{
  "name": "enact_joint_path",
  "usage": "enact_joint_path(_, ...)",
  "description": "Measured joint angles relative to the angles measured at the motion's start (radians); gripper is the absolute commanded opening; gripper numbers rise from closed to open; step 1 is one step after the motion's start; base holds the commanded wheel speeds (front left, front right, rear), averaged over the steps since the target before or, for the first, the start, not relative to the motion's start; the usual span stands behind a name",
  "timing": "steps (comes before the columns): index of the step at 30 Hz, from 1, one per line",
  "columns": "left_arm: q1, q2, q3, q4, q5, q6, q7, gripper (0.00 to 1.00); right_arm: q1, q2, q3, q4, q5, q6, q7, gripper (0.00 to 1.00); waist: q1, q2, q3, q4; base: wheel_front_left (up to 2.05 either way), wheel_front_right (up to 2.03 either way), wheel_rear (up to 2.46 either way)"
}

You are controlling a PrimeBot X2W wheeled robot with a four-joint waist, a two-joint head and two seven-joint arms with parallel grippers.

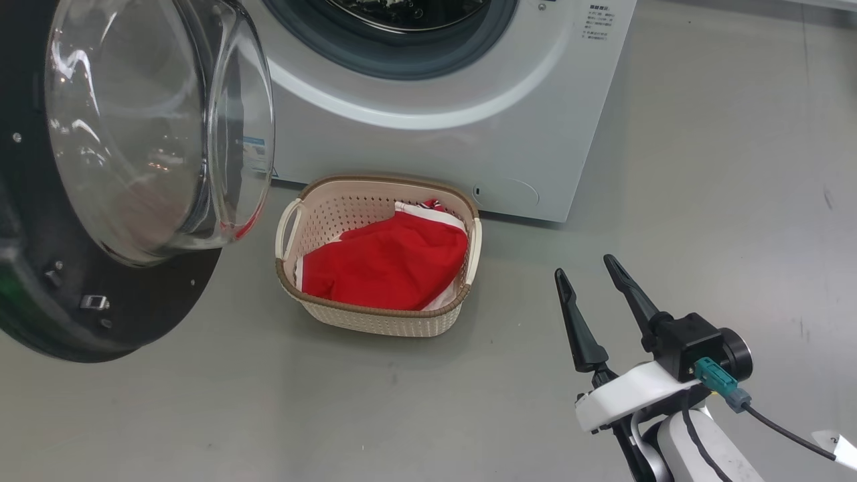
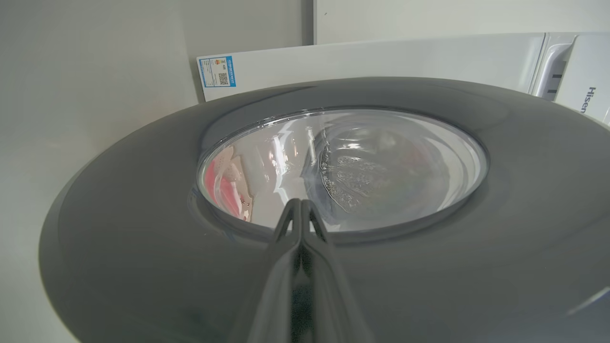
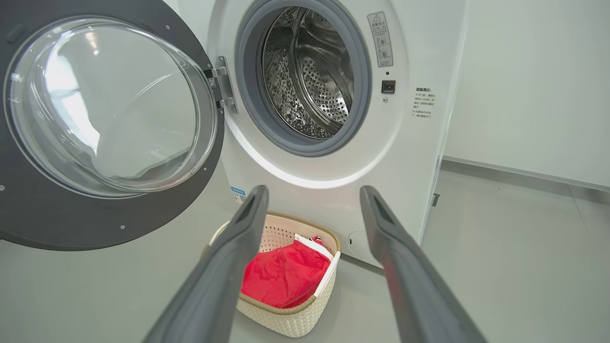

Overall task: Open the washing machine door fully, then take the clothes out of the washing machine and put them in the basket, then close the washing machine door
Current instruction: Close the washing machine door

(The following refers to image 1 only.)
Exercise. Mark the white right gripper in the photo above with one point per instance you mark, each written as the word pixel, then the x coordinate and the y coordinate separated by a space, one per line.
pixel 629 398

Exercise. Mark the red white patterned jersey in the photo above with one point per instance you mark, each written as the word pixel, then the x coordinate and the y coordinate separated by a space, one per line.
pixel 428 205

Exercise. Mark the black glass washing machine door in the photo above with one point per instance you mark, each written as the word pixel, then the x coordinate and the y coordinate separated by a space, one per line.
pixel 134 314

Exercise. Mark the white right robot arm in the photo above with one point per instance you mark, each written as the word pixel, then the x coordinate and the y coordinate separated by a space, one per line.
pixel 689 448

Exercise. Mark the white front-load washing machine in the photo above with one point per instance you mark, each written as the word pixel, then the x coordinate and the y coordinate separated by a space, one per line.
pixel 502 134

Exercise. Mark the cream perforated laundry basket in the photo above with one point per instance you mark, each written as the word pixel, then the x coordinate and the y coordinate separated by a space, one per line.
pixel 375 321

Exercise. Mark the blue energy label sticker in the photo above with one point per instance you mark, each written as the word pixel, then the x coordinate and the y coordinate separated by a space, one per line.
pixel 258 155

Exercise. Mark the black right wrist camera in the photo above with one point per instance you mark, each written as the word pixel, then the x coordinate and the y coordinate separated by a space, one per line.
pixel 689 338

